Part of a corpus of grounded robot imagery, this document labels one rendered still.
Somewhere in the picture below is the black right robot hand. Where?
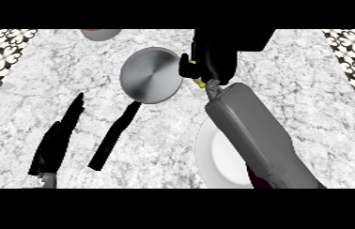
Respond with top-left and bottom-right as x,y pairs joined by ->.
178,39 -> 240,86

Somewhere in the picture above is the white plate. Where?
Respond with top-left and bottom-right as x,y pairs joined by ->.
192,115 -> 256,190

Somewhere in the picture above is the grey bowl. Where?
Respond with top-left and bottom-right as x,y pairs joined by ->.
78,28 -> 123,42

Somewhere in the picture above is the silver pan with black handle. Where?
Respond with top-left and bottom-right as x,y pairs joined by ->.
87,46 -> 186,172

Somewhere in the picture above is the yellow lemon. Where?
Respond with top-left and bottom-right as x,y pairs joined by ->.
188,59 -> 209,89

